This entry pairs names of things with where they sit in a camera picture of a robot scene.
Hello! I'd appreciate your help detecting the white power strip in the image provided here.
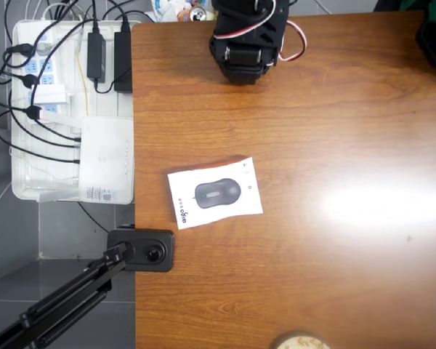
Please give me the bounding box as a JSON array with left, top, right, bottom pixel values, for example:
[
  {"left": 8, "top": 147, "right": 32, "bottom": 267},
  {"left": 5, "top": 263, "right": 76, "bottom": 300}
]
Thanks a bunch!
[{"left": 20, "top": 27, "right": 65, "bottom": 118}]

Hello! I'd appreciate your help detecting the thin yellow cable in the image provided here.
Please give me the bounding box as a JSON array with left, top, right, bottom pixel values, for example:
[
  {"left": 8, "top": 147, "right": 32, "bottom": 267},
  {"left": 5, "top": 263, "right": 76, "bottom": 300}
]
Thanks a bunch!
[{"left": 76, "top": 49, "right": 90, "bottom": 117}]

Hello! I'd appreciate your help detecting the white plastic cable tray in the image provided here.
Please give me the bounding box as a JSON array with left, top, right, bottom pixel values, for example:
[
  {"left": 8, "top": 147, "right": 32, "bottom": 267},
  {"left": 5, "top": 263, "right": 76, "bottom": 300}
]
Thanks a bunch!
[{"left": 11, "top": 19, "right": 137, "bottom": 205}]

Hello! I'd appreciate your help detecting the slim black power adapter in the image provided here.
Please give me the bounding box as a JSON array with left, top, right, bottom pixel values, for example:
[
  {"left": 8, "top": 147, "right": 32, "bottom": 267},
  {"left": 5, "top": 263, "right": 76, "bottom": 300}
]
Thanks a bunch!
[{"left": 86, "top": 31, "right": 108, "bottom": 82}]

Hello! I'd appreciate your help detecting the black stand clamp base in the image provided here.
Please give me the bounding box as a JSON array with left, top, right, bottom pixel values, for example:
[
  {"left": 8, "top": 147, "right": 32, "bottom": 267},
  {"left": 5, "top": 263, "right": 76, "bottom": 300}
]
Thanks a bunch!
[{"left": 106, "top": 226, "right": 176, "bottom": 273}]

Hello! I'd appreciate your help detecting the wide black power adapter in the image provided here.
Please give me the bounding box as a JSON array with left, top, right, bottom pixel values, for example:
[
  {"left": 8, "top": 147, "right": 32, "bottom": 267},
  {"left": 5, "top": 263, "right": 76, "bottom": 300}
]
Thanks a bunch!
[{"left": 113, "top": 31, "right": 134, "bottom": 93}]

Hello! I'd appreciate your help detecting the round wooden coaster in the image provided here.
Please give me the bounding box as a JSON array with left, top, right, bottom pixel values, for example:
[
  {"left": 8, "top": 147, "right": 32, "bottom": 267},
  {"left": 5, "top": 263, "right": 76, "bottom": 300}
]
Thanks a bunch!
[{"left": 272, "top": 330, "right": 331, "bottom": 349}]

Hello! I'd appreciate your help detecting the white printed plastic bag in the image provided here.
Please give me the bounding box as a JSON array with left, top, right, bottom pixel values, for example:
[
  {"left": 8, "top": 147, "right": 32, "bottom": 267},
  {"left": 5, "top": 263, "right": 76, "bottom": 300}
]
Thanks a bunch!
[{"left": 150, "top": 0, "right": 192, "bottom": 23}]

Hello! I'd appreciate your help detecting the drink can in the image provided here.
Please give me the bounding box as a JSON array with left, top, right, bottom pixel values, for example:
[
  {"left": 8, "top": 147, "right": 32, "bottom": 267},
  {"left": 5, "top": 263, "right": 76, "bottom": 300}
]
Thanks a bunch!
[{"left": 189, "top": 6, "right": 209, "bottom": 23}]

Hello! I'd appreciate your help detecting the black floor cable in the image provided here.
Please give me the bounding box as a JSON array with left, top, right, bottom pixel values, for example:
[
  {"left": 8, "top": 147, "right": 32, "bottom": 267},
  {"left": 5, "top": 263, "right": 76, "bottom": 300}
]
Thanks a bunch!
[{"left": 77, "top": 201, "right": 110, "bottom": 234}]

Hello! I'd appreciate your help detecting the green clamp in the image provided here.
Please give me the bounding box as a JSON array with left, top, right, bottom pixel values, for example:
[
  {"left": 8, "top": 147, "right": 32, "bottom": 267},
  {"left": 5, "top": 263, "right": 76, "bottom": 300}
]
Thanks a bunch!
[{"left": 398, "top": 0, "right": 436, "bottom": 13}]

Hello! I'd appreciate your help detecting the red white servo cable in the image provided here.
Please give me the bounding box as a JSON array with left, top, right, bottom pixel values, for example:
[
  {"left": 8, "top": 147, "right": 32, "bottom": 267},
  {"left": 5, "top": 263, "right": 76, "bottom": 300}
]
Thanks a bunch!
[{"left": 212, "top": 0, "right": 307, "bottom": 62}]

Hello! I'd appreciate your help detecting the white router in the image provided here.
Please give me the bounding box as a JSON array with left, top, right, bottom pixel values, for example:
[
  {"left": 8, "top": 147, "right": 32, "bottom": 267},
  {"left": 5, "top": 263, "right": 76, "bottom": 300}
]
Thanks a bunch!
[{"left": 39, "top": 110, "right": 136, "bottom": 204}]

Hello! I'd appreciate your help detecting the orange white mouse box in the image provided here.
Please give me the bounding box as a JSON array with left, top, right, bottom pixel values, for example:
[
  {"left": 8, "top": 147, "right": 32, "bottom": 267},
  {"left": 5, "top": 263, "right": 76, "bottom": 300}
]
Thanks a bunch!
[{"left": 166, "top": 156, "right": 265, "bottom": 231}]

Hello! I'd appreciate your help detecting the white charger plug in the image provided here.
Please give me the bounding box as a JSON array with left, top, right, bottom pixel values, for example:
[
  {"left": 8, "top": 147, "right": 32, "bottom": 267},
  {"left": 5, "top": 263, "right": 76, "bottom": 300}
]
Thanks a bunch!
[{"left": 32, "top": 84, "right": 68, "bottom": 107}]

